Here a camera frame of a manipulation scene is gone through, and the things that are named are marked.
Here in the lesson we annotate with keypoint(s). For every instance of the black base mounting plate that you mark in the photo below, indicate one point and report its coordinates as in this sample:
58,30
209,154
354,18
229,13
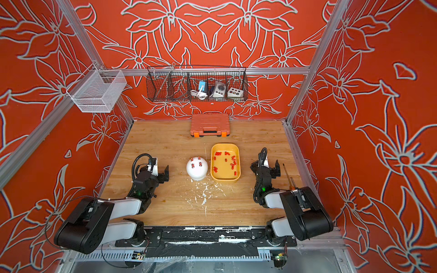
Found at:
208,242

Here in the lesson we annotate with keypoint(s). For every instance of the clear plastic wall bin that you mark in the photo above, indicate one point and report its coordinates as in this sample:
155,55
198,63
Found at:
98,91

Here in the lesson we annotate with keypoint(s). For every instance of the orange handled screwdriver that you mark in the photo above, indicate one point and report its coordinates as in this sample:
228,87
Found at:
292,184

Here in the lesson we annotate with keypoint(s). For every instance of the white socket block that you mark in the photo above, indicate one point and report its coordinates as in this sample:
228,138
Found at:
234,93

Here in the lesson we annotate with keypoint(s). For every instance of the white power adapter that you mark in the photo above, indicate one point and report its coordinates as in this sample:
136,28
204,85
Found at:
218,90

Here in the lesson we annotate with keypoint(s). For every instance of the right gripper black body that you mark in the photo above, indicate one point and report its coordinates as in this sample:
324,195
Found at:
256,168

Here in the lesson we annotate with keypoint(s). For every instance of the yellow plastic tray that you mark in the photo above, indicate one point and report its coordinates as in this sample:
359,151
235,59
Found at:
225,163

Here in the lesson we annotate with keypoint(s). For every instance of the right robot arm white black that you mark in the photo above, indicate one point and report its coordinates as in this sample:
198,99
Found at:
305,217

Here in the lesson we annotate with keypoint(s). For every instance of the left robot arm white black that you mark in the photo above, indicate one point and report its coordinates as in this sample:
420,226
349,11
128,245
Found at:
95,222

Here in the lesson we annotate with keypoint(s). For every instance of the white dome with screws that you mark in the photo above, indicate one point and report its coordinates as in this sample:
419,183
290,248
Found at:
197,168

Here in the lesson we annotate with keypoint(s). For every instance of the black wire wall basket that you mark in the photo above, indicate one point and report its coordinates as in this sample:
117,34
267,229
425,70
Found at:
180,83

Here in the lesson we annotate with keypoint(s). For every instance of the blue white small box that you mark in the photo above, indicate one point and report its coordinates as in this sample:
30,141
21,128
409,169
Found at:
202,86

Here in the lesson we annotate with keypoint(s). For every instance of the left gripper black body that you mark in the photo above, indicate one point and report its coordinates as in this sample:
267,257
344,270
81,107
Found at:
160,180

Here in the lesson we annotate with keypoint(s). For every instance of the orange tool case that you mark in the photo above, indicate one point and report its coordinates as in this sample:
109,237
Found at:
208,124

